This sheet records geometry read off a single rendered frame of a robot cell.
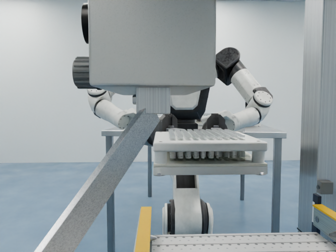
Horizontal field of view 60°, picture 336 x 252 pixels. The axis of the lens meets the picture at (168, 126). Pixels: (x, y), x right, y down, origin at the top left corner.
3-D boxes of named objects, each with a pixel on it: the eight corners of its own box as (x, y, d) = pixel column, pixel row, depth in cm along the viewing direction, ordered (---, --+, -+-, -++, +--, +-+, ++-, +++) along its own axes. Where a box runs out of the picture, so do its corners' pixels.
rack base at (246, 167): (267, 174, 62) (268, 163, 62) (153, 175, 62) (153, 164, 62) (237, 154, 87) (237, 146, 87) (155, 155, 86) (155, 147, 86)
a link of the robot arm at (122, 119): (154, 118, 103) (128, 103, 109) (137, 135, 99) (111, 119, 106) (158, 128, 108) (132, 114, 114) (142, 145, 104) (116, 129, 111)
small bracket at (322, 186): (314, 192, 48) (315, 180, 48) (328, 191, 48) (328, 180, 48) (319, 194, 47) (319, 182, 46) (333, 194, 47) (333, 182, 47)
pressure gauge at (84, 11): (90, 47, 30) (90, 10, 30) (103, 47, 30) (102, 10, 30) (81, 39, 27) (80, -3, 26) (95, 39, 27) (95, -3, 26)
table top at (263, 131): (146, 122, 328) (146, 119, 328) (246, 122, 315) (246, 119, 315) (101, 136, 179) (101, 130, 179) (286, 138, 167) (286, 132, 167)
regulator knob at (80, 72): (80, 90, 31) (79, 49, 31) (104, 90, 31) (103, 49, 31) (71, 89, 28) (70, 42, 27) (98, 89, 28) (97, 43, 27)
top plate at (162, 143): (268, 151, 62) (268, 141, 62) (153, 152, 61) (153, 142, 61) (238, 137, 86) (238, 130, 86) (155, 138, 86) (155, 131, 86)
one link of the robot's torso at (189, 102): (148, 118, 156) (147, 51, 154) (211, 118, 157) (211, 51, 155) (145, 122, 127) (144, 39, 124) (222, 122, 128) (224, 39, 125)
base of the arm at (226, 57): (219, 90, 141) (210, 73, 147) (243, 81, 141) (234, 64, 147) (218, 70, 128) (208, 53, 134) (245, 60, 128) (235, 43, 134)
